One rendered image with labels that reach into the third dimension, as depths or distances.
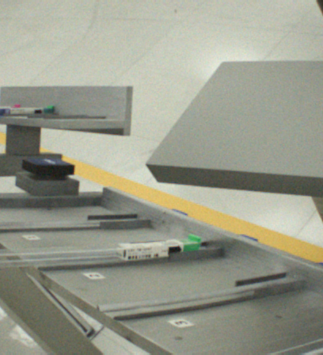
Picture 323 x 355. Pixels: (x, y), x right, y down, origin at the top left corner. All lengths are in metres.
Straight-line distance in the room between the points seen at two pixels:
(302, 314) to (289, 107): 0.53
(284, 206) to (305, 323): 1.30
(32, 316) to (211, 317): 0.60
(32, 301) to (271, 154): 0.41
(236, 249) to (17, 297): 0.47
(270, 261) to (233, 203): 1.28
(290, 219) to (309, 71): 0.75
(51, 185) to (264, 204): 1.11
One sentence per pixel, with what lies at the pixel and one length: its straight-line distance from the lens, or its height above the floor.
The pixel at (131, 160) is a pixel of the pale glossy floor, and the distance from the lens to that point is 2.29.
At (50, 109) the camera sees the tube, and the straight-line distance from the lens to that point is 1.08.
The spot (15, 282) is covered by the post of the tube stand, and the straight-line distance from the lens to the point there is 1.06.
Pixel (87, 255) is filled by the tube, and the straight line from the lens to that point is 0.60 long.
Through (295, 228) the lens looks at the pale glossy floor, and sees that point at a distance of 1.75.
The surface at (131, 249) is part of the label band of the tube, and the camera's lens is 0.63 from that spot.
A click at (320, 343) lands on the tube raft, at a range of 0.46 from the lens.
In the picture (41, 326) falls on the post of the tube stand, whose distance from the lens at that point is 1.10.
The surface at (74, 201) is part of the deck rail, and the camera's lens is 0.82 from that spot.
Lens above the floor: 1.17
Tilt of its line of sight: 33 degrees down
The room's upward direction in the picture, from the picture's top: 34 degrees counter-clockwise
